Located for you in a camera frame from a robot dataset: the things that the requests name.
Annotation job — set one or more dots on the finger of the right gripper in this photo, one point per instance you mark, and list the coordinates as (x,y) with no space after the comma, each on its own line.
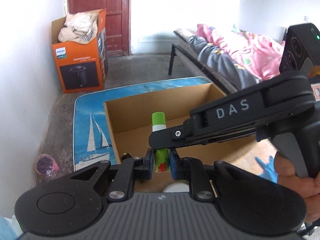
(174,137)

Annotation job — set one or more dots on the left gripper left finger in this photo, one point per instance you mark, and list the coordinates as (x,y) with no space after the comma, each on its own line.
(124,176)

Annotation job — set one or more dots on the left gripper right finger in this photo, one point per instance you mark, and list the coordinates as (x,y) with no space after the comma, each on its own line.
(194,172)

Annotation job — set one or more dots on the white vitamin bottle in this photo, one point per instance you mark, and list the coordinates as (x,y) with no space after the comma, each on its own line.
(176,188)

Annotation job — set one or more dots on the green glue stick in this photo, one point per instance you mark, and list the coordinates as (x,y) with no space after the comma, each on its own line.
(162,163)

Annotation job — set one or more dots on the person's right hand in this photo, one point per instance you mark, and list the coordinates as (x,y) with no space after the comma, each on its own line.
(307,188)

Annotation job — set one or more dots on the brown cardboard box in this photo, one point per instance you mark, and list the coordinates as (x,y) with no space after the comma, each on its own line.
(132,119)

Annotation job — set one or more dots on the pink bag on floor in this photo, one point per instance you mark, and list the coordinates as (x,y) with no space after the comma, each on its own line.
(46,166)

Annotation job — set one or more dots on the orange Philips box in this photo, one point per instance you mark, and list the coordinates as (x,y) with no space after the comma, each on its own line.
(80,67)

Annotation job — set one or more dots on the beige clothes in box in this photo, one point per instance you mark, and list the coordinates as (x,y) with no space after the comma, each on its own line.
(80,28)

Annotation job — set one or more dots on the red wooden door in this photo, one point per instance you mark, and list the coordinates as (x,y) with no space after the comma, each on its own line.
(115,15)

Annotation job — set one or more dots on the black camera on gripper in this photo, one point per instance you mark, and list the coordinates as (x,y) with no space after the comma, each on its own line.
(301,51)

